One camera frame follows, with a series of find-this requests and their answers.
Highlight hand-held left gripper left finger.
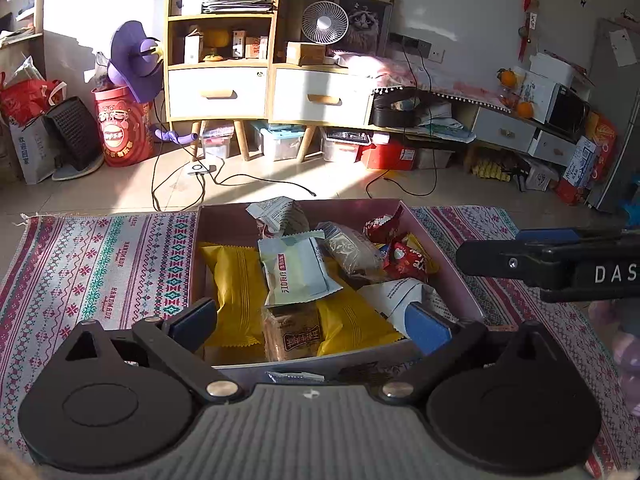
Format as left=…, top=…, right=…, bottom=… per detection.
left=65, top=297, right=246, bottom=406

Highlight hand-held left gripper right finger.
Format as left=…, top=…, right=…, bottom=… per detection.
left=377, top=302, right=568, bottom=406

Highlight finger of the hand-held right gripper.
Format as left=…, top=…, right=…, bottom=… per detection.
left=456, top=240, right=577, bottom=289
left=515, top=227, right=640, bottom=248

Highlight yellow blue-label snack packet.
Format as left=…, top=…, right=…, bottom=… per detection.
left=402, top=232, right=441, bottom=273

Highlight small red snack packet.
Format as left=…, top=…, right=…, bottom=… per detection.
left=385, top=240, right=428, bottom=281
left=362, top=204, right=405, bottom=246

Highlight plain yellow snack packet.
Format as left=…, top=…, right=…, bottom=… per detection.
left=199, top=242, right=268, bottom=350
left=315, top=285, right=403, bottom=357

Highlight brown bread snack packet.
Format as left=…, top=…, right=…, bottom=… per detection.
left=262, top=302, right=322, bottom=362

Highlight clear grainy snack packet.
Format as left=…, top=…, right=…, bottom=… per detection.
left=316, top=221, right=386, bottom=281

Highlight pink cardboard box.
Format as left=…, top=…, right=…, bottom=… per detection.
left=189, top=199, right=485, bottom=386

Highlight light blue white snack packet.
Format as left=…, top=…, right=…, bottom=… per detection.
left=257, top=229, right=343, bottom=308

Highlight white triangular snack packet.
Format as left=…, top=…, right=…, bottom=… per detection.
left=357, top=277, right=458, bottom=336
left=246, top=196, right=311, bottom=238

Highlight person's right hand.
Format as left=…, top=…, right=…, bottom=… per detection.
left=587, top=301, right=640, bottom=417

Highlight blue and white box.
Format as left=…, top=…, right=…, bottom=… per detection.
left=562, top=137, right=598, bottom=186

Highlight row of yellow bottles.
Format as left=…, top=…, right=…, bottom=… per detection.
left=472, top=157, right=513, bottom=181

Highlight red and yellow box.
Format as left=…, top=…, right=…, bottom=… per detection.
left=585, top=112, right=618, bottom=181

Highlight patterned woven mat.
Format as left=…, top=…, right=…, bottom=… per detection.
left=0, top=205, right=640, bottom=478

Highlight small silver sachet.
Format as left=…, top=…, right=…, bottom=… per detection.
left=266, top=371, right=326, bottom=386

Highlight white drawer tv cabinet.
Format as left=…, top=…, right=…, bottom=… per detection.
left=470, top=105, right=576, bottom=166

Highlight white microwave oven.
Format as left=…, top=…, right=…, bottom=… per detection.
left=525, top=77, right=591, bottom=136

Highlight grey refrigerator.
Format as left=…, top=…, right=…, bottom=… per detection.
left=587, top=17, right=640, bottom=211

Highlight red cardboard box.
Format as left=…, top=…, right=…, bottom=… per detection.
left=367, top=140, right=416, bottom=171

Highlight small clear storage box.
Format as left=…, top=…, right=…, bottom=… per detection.
left=202, top=127, right=236, bottom=158

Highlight black round case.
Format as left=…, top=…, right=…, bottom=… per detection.
left=372, top=87, right=426, bottom=128

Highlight clear storage box dark lid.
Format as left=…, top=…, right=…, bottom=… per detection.
left=321, top=130, right=373, bottom=163

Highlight clear storage box blue lid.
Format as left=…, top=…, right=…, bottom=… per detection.
left=257, top=125, right=306, bottom=161

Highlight red hanging ornament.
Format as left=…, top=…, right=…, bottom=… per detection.
left=517, top=10, right=538, bottom=61

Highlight red drum with face print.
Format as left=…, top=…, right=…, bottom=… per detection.
left=92, top=85, right=155, bottom=167

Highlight pink cloth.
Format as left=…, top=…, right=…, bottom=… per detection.
left=335, top=52, right=511, bottom=111

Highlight black grid heater panel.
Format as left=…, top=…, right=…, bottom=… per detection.
left=42, top=96, right=103, bottom=172

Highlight tall wooden shelf cabinet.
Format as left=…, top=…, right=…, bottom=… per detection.
left=162, top=0, right=283, bottom=161

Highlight white paper bag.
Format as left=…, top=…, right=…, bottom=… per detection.
left=9, top=115, right=58, bottom=184

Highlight low wooden drawer cabinet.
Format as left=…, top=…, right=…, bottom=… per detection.
left=267, top=62, right=376, bottom=161

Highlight framed cat picture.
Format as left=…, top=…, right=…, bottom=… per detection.
left=327, top=0, right=396, bottom=58

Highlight purple plush toy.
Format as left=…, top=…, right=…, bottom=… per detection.
left=109, top=21, right=165, bottom=103

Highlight red plastic bag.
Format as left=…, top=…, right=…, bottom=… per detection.
left=0, top=79, right=66, bottom=126

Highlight yellow pumpkin lamp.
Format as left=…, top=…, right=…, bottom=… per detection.
left=202, top=27, right=231, bottom=63

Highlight small cardboard box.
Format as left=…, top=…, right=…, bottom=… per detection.
left=286, top=41, right=326, bottom=66

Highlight small white fan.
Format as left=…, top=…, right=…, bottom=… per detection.
left=301, top=1, right=349, bottom=45

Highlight black wall cable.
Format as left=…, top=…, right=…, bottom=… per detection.
left=365, top=45, right=441, bottom=198

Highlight black floor cable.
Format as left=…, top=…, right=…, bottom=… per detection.
left=151, top=95, right=317, bottom=211

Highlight purple handle tool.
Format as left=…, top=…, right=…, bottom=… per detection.
left=154, top=127, right=198, bottom=145

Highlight wall sockets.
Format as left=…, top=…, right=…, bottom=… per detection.
left=389, top=32, right=446, bottom=63

